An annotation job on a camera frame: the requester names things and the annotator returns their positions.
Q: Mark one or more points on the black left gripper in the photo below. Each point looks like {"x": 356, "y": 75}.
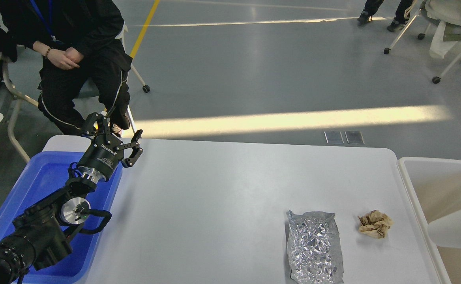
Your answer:
{"x": 106, "y": 151}

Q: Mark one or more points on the white paper cup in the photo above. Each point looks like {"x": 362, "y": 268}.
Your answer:
{"x": 446, "y": 231}

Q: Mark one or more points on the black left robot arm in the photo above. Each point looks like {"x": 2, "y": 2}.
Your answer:
{"x": 44, "y": 231}

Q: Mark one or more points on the white plastic bin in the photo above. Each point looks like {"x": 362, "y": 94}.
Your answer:
{"x": 434, "y": 189}

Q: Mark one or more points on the crumpled brown paper ball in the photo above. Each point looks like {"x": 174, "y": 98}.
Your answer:
{"x": 375, "y": 224}

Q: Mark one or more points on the seated person in black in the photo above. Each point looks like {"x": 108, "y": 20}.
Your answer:
{"x": 78, "y": 41}

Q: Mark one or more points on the white chair far left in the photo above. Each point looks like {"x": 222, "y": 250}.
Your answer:
{"x": 18, "y": 98}

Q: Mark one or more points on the right metal floor plate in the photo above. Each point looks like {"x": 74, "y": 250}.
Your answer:
{"x": 354, "y": 137}

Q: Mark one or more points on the metal floor plate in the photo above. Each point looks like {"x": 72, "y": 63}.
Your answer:
{"x": 334, "y": 137}
{"x": 354, "y": 137}

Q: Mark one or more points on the crumpled silver foil bag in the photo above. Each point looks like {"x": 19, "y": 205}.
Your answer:
{"x": 314, "y": 248}

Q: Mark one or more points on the left metal floor plate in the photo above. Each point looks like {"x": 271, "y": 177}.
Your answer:
{"x": 334, "y": 137}

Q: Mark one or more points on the white chair top right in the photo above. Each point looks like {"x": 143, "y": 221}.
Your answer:
{"x": 445, "y": 17}

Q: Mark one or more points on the standing person legs background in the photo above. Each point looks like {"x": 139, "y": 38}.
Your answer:
{"x": 402, "y": 14}

